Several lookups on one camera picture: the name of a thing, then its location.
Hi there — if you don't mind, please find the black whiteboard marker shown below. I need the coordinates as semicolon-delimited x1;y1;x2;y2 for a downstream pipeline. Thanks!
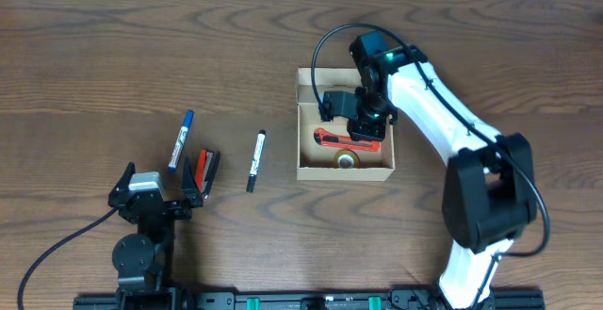
246;130;266;193

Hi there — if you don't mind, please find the blue whiteboard marker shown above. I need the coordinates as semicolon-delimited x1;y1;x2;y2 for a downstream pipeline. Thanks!
168;110;194;172

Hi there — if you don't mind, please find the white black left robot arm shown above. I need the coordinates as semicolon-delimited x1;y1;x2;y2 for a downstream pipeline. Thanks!
108;159;203;309

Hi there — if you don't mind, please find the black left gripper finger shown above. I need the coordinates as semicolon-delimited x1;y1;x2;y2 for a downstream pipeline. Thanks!
110;162;136;195
181;157;202;202

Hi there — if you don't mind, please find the red utility knife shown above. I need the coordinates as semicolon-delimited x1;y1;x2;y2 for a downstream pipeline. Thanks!
313;128;381;152

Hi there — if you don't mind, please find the yellow clear tape roll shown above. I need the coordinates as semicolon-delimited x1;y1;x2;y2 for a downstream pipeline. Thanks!
333;149;360;169

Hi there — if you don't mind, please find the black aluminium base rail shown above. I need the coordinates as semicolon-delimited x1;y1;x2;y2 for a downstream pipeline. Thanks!
73;286;546;310

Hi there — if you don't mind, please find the brown cardboard box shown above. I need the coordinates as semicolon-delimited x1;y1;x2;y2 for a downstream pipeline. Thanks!
296;68;396;182

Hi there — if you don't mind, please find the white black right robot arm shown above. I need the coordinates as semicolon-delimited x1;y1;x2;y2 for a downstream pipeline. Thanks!
348;30;545;309

